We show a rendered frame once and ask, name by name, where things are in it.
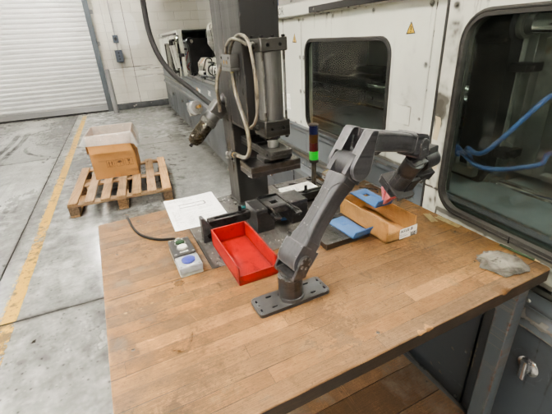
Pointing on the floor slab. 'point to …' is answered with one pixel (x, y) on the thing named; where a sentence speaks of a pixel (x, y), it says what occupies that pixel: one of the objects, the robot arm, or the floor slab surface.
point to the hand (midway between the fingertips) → (384, 201)
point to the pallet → (85, 188)
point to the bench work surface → (302, 324)
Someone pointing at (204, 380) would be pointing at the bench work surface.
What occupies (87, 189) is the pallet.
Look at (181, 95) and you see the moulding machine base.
